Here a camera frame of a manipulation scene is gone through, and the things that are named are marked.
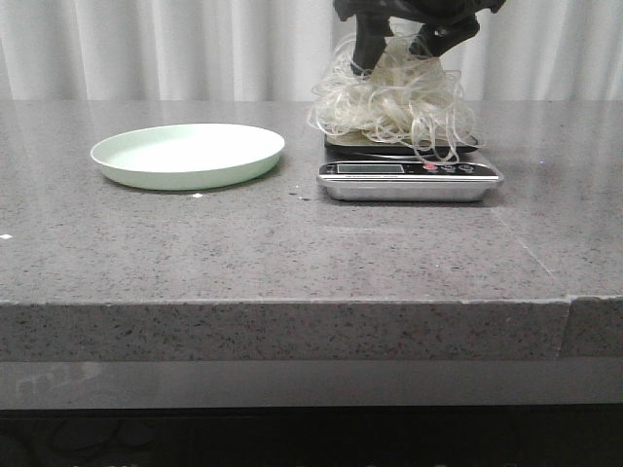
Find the pale green round plate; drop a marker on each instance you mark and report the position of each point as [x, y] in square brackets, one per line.
[188, 157]

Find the black silver kitchen scale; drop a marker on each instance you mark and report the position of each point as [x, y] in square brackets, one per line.
[359, 169]

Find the white vermicelli noodle bundle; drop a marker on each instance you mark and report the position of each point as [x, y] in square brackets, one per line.
[407, 101]

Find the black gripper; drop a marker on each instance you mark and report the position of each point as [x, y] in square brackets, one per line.
[372, 26]

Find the white pleated curtain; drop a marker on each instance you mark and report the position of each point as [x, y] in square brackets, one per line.
[277, 50]

